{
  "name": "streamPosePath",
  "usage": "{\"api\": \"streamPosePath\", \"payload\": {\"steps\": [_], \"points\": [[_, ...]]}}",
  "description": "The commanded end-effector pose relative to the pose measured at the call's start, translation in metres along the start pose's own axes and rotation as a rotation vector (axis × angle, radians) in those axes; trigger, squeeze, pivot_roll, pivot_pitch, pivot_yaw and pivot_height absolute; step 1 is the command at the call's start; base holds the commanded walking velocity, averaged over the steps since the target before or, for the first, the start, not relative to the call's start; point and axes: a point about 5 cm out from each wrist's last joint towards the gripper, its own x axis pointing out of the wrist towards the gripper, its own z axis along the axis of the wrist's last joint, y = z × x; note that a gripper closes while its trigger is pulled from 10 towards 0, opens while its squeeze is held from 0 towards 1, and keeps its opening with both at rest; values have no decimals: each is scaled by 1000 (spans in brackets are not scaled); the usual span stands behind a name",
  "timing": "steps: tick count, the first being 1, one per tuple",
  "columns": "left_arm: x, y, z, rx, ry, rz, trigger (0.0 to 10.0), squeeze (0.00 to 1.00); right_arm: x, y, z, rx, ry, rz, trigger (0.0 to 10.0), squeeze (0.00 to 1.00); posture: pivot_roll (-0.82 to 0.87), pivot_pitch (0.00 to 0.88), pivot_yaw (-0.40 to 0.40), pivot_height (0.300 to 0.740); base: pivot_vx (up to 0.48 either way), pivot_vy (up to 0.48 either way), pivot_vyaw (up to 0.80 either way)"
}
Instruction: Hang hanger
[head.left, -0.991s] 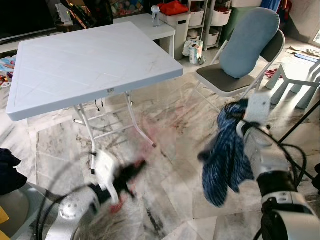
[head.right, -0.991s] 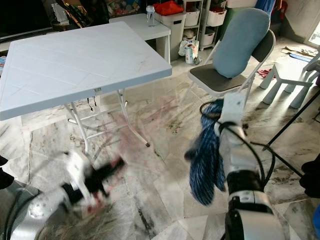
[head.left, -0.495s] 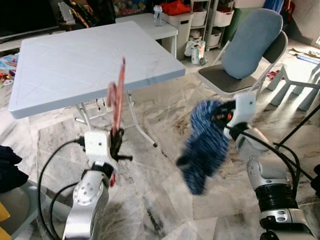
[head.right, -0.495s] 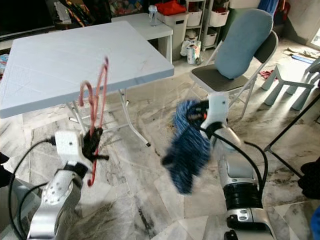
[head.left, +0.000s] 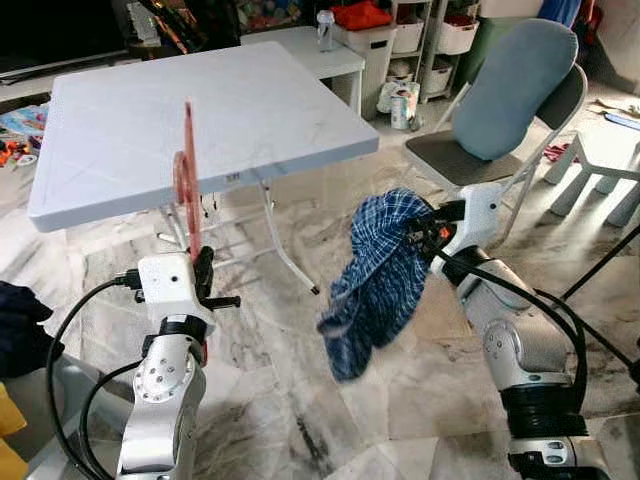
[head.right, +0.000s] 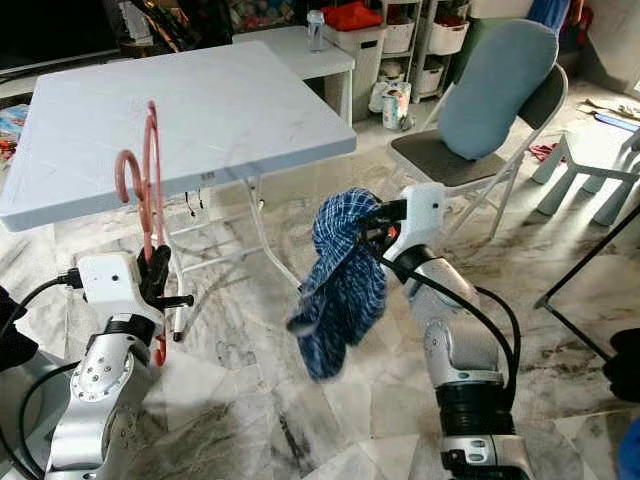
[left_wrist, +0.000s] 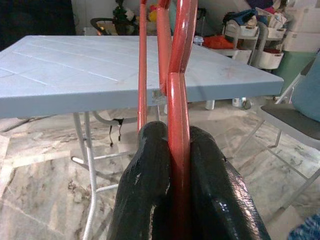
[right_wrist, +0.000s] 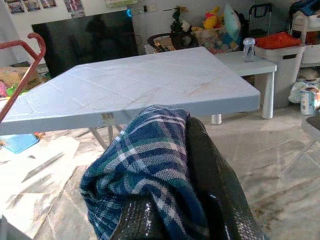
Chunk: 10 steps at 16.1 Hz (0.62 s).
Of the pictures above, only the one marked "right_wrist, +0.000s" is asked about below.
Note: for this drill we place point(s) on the light blue plastic box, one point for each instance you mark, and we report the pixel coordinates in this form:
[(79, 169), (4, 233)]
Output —
[(17, 143)]

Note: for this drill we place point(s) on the green toy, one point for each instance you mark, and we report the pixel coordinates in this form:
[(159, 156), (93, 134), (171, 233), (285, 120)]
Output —
[(13, 89)]

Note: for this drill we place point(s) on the blue plaid garment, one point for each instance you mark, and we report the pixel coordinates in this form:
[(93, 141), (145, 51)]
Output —
[(150, 162)]

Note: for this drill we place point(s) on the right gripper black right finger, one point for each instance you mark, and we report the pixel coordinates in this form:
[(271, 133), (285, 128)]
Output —
[(220, 175)]

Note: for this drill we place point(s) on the yellow pink plush toy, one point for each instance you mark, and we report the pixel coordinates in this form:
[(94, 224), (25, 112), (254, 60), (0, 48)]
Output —
[(212, 18)]

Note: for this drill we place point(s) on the brown cardboard box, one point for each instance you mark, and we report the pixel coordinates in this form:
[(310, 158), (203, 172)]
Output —
[(15, 75)]

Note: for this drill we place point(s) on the black luggage trolley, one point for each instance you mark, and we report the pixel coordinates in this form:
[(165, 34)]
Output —
[(260, 32)]

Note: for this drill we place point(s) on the white laundry bin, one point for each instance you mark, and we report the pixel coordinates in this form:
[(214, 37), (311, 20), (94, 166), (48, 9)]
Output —
[(280, 75)]

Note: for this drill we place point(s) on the orange red folded cloth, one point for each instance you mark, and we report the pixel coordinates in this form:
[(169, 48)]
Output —
[(277, 40)]

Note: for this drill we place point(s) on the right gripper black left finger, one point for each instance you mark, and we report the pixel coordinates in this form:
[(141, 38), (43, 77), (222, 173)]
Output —
[(140, 222)]

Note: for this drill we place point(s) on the pale blue folding table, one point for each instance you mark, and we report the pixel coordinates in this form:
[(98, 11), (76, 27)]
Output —
[(137, 80)]

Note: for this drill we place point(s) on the wall photo print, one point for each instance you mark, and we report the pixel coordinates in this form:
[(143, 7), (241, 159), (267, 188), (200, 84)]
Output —
[(75, 7), (32, 5), (47, 3), (16, 6)]

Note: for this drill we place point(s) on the clear plastic bottle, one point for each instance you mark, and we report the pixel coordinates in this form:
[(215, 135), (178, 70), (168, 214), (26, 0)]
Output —
[(248, 50)]

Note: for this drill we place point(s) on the pink clothes hanger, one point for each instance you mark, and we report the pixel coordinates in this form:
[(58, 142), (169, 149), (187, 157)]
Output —
[(11, 45)]

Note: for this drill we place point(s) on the black flat television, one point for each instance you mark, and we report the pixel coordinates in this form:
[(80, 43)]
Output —
[(87, 45)]

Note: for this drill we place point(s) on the black basket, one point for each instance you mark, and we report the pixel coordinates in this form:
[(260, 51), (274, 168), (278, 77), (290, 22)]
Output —
[(180, 41)]

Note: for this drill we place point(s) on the light blue printed cushion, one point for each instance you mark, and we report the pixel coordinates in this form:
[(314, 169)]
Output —
[(231, 22)]

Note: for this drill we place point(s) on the white low side table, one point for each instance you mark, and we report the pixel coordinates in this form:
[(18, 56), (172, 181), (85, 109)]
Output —
[(250, 66)]

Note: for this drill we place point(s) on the white tiered trolley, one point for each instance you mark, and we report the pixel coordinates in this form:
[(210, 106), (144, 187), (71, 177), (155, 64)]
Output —
[(311, 53)]

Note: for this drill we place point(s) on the white wall socket panel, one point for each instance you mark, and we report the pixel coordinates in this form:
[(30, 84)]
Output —
[(142, 10)]

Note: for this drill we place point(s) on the printed plastic pack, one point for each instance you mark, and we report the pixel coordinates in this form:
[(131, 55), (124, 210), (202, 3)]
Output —
[(306, 97)]

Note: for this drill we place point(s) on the toy filled box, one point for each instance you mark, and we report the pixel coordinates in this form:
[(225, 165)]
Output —
[(220, 41)]

